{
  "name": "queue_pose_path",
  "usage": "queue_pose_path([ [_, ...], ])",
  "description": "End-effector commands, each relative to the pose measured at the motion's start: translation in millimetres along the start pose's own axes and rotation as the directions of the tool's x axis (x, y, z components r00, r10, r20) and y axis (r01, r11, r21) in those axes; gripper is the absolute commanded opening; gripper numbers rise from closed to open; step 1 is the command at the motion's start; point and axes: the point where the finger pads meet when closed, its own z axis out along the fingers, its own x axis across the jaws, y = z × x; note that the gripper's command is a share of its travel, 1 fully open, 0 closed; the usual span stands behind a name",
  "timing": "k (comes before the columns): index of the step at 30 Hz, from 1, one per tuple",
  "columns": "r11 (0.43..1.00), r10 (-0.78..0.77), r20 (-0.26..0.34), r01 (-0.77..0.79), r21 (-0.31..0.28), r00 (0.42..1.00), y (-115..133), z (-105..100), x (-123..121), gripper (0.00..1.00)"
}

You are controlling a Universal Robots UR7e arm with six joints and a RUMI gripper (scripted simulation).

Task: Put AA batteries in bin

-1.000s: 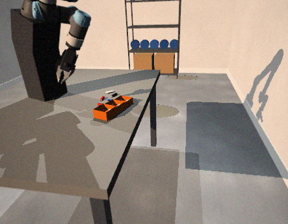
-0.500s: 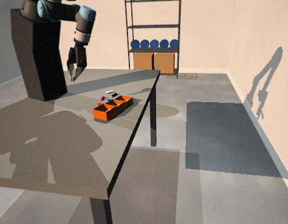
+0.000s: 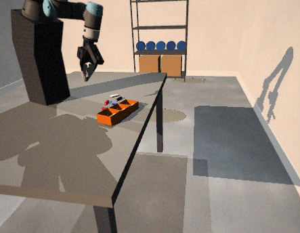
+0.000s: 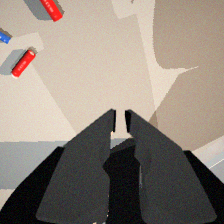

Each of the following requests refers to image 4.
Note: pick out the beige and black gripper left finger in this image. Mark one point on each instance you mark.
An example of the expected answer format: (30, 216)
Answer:
(70, 186)

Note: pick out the blue battery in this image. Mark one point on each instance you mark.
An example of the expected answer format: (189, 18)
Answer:
(4, 38)

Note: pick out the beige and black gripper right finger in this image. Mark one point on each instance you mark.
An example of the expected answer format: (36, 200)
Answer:
(178, 187)

